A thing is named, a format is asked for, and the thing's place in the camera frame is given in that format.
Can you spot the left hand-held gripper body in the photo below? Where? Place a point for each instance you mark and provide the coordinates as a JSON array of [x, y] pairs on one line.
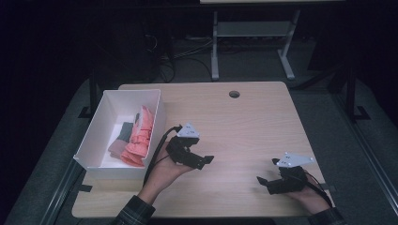
[[181, 150]]

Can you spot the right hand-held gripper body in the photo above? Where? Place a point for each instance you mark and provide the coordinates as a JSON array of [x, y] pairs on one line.
[[289, 181]]

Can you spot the pink glove with red print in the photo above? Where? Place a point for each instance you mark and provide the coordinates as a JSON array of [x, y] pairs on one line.
[[147, 131]]

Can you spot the pink glove with grey palm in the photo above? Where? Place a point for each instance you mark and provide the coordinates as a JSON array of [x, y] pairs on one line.
[[133, 146]]

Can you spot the white storage box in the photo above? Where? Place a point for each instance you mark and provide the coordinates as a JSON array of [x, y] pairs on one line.
[[97, 137]]

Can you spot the black table edge tab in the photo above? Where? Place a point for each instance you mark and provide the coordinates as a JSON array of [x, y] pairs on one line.
[[328, 187], [85, 188]]

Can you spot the grey metal stand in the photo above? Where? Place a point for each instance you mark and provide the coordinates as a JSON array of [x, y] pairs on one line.
[[253, 28]]

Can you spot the aluminium floor rail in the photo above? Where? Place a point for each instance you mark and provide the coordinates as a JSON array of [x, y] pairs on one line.
[[366, 146], [59, 193]]

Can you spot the black stand post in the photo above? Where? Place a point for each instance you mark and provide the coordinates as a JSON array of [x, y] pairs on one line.
[[352, 93], [93, 93]]

